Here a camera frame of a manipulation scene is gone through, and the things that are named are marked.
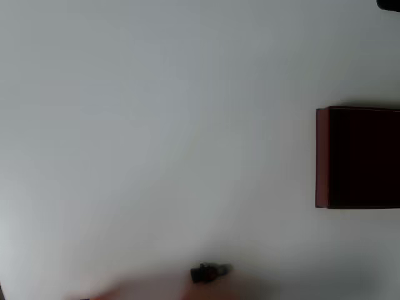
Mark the dark red box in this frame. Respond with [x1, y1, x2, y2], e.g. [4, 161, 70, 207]
[314, 105, 400, 210]

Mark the black object at table edge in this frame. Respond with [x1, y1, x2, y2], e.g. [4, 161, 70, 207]
[376, 0, 400, 13]

